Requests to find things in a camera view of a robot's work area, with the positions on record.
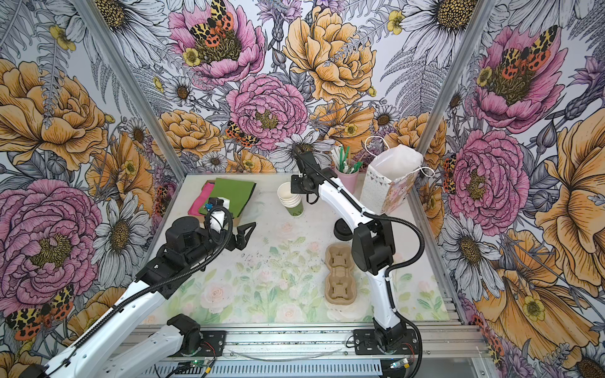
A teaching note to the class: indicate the aluminium corner post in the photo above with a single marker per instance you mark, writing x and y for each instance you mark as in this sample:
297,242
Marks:
472,37
102,35

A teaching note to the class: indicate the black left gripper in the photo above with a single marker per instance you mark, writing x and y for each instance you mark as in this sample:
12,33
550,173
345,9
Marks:
242,241

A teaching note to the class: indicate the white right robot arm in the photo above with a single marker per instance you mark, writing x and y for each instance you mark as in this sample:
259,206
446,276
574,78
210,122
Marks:
372,245

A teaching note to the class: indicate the stack of paper cups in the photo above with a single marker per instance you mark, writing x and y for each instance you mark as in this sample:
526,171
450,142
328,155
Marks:
292,202

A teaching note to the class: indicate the aluminium front frame rail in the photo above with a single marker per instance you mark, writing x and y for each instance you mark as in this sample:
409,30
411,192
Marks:
343,340

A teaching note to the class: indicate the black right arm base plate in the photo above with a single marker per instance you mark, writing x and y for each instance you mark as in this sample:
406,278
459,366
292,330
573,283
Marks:
368,342

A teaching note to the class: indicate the pink plastic straw cup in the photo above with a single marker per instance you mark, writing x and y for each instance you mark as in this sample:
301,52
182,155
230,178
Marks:
349,180

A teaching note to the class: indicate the stack of black lids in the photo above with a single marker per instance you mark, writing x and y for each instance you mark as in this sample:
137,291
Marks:
342,231

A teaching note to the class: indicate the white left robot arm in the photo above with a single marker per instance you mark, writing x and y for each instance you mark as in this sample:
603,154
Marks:
189,247

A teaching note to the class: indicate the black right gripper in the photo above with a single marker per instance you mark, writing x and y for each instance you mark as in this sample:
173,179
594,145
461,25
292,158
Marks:
295,185

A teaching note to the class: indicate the brown pulp cup carrier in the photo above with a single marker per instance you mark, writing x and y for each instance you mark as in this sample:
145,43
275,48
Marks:
340,285

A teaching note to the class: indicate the cartoon animal paper gift bag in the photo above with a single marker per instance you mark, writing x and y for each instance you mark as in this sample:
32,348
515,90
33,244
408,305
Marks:
390,176

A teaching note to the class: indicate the white ventilated cable duct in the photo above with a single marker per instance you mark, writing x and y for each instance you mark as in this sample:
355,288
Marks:
307,368

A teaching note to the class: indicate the aluminium right corner post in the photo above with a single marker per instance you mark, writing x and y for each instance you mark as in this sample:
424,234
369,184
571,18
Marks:
472,37

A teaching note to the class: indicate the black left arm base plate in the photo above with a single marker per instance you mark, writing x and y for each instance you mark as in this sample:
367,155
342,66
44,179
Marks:
202,344

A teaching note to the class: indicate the pink paper napkin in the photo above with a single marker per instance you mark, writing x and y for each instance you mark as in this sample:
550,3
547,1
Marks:
201,199

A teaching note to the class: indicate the aluminium left corner post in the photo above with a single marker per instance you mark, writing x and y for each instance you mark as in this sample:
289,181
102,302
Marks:
102,35

